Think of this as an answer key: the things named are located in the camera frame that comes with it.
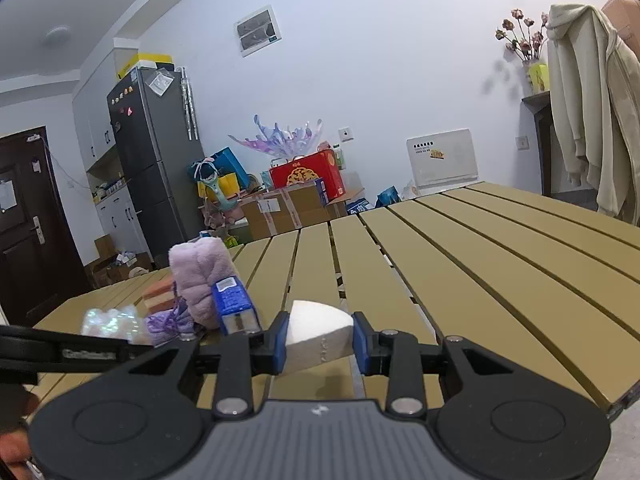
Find grey refrigerator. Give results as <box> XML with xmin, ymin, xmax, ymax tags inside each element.
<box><xmin>106</xmin><ymin>65</ymin><xmax>207</xmax><ymax>269</ymax></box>

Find red gift box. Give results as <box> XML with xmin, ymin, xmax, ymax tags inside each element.
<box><xmin>270</xmin><ymin>149</ymin><xmax>347</xmax><ymax>204</ymax></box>

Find small cardboard box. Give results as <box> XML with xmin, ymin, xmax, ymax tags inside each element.
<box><xmin>85</xmin><ymin>235</ymin><xmax>154</xmax><ymax>289</ymax></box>

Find lavender plush cloth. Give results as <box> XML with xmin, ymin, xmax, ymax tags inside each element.
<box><xmin>168</xmin><ymin>238</ymin><xmax>242</xmax><ymax>329</ymax></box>

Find beige jacket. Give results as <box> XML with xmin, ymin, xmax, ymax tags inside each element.
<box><xmin>544</xmin><ymin>2</ymin><xmax>640</xmax><ymax>224</ymax></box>

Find yellow box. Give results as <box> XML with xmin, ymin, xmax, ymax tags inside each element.
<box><xmin>116</xmin><ymin>51</ymin><xmax>176</xmax><ymax>81</ymax></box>

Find person's left hand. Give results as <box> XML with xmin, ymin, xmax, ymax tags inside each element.
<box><xmin>0</xmin><ymin>390</ymin><xmax>43</xmax><ymax>480</ymax></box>

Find iridescent butterfly decoration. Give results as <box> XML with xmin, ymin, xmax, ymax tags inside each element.
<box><xmin>228</xmin><ymin>114</ymin><xmax>325</xmax><ymax>163</ymax></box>

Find khaki folding table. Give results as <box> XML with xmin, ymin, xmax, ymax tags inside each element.
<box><xmin>25</xmin><ymin>181</ymin><xmax>640</xmax><ymax>422</ymax></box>

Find purple string bundle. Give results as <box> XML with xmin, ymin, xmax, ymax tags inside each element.
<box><xmin>146</xmin><ymin>305</ymin><xmax>202</xmax><ymax>347</ymax></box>

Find vase of pink flowers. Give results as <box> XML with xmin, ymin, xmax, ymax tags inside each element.
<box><xmin>495</xmin><ymin>8</ymin><xmax>551</xmax><ymax>94</ymax></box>

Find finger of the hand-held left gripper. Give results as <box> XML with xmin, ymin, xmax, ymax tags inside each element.
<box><xmin>125</xmin><ymin>337</ymin><xmax>154</xmax><ymax>359</ymax></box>

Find dark brown door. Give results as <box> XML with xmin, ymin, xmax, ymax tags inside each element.
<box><xmin>0</xmin><ymin>126</ymin><xmax>92</xmax><ymax>328</ymax></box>

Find white wall panel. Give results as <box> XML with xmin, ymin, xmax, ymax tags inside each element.
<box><xmin>234</xmin><ymin>5</ymin><xmax>282</xmax><ymax>59</ymax></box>

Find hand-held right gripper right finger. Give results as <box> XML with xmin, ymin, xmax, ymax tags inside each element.
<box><xmin>351</xmin><ymin>311</ymin><xmax>513</xmax><ymax>420</ymax></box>

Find iridescent packet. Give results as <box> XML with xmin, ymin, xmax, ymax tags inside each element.
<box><xmin>80</xmin><ymin>305</ymin><xmax>154</xmax><ymax>346</ymax></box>

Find white foam wedge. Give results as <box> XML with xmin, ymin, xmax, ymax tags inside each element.
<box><xmin>282</xmin><ymin>300</ymin><xmax>357</xmax><ymax>375</ymax></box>

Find pink sponge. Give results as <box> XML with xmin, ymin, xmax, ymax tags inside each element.
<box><xmin>142</xmin><ymin>277</ymin><xmax>179</xmax><ymax>317</ymax></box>

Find white wall heater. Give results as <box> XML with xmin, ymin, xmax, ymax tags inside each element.
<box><xmin>406</xmin><ymin>128</ymin><xmax>480</xmax><ymax>190</ymax></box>

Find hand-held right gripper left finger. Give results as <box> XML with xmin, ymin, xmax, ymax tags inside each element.
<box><xmin>129</xmin><ymin>311</ymin><xmax>292</xmax><ymax>420</ymax></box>

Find large cardboard box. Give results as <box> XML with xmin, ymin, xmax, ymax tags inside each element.
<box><xmin>240</xmin><ymin>182</ymin><xmax>352</xmax><ymax>241</ymax></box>

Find small blue box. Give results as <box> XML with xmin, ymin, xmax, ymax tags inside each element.
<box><xmin>211</xmin><ymin>276</ymin><xmax>261</xmax><ymax>335</ymax></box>

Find dark wooden cabinet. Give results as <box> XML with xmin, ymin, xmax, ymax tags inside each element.
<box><xmin>521</xmin><ymin>91</ymin><xmax>554</xmax><ymax>197</ymax></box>

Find white kitchen cabinets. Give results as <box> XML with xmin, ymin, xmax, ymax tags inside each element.
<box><xmin>71</xmin><ymin>37</ymin><xmax>153</xmax><ymax>263</ymax></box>

